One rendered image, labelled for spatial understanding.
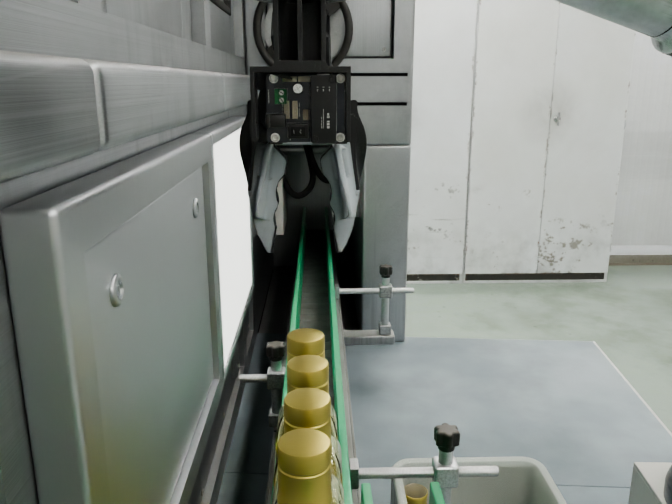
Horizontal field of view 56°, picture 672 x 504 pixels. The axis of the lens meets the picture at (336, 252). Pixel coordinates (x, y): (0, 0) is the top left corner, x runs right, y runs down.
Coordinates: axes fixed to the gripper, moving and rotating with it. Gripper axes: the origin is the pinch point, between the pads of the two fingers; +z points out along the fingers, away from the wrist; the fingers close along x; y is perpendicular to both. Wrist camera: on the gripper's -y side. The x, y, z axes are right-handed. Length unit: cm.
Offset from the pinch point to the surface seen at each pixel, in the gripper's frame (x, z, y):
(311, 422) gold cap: 0.5, 10.1, 13.5
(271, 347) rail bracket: -5.6, 24.6, -32.1
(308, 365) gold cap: 0.3, 9.1, 6.5
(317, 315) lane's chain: 1, 38, -78
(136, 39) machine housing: -14.7, -16.3, -6.4
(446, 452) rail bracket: 15.1, 26.8, -8.1
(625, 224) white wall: 240, 95, -413
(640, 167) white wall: 246, 51, -413
